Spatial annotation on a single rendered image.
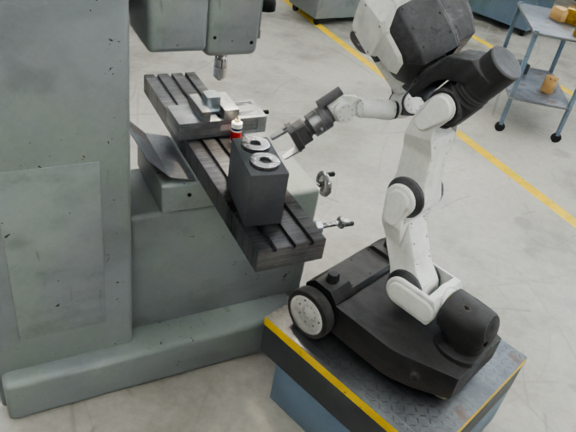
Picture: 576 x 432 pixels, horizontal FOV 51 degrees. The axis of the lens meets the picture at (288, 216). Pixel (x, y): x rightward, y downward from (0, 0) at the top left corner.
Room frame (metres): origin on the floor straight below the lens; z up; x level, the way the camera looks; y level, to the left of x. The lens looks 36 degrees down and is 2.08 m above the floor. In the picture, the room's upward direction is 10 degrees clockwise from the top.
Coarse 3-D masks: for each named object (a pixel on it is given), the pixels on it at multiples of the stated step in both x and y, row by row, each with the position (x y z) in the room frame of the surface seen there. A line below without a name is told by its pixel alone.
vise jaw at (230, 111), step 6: (222, 96) 2.11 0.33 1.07; (228, 96) 2.12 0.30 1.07; (222, 102) 2.06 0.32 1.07; (228, 102) 2.07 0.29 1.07; (222, 108) 2.02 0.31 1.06; (228, 108) 2.02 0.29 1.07; (234, 108) 2.03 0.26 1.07; (222, 114) 2.02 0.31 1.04; (228, 114) 2.01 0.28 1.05; (234, 114) 2.02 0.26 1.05
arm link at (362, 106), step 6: (342, 96) 2.00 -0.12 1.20; (348, 96) 2.01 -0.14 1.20; (354, 96) 2.01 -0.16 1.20; (348, 102) 2.01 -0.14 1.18; (354, 102) 2.01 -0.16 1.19; (360, 102) 1.99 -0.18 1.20; (366, 102) 1.98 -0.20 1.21; (354, 108) 2.01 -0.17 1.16; (360, 108) 1.98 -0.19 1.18; (366, 108) 1.96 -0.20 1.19; (354, 114) 1.99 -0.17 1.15; (360, 114) 1.97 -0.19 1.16; (366, 114) 1.96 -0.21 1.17
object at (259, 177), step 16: (240, 144) 1.64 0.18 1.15; (256, 144) 1.66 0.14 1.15; (240, 160) 1.57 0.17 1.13; (256, 160) 1.54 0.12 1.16; (272, 160) 1.55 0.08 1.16; (240, 176) 1.55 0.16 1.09; (256, 176) 1.48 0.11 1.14; (272, 176) 1.50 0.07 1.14; (288, 176) 1.52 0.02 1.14; (240, 192) 1.54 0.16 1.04; (256, 192) 1.48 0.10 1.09; (272, 192) 1.50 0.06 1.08; (240, 208) 1.52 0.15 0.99; (256, 208) 1.48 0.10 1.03; (272, 208) 1.50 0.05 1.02; (256, 224) 1.49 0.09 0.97; (272, 224) 1.51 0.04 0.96
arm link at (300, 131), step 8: (312, 112) 1.91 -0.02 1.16; (312, 120) 1.89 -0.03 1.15; (320, 120) 1.89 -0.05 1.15; (288, 128) 1.86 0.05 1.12; (296, 128) 1.87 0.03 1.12; (304, 128) 1.87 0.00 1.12; (312, 128) 1.88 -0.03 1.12; (320, 128) 1.88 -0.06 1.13; (296, 136) 1.86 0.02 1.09; (304, 136) 1.88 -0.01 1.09; (296, 144) 1.86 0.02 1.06; (304, 144) 1.88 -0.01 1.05
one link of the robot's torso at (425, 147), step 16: (432, 96) 1.70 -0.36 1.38; (448, 96) 1.67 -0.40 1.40; (416, 112) 1.72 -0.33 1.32; (432, 112) 1.68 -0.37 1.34; (448, 112) 1.65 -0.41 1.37; (416, 128) 1.71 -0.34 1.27; (432, 128) 1.68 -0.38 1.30; (416, 144) 1.72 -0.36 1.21; (432, 144) 1.68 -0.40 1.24; (448, 144) 1.76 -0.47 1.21; (400, 160) 1.76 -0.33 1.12; (416, 160) 1.72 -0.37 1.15; (432, 160) 1.70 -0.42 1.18; (400, 176) 1.74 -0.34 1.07; (416, 176) 1.71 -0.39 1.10; (432, 176) 1.72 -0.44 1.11; (416, 192) 1.68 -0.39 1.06; (432, 192) 1.71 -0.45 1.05; (416, 208) 1.66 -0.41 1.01
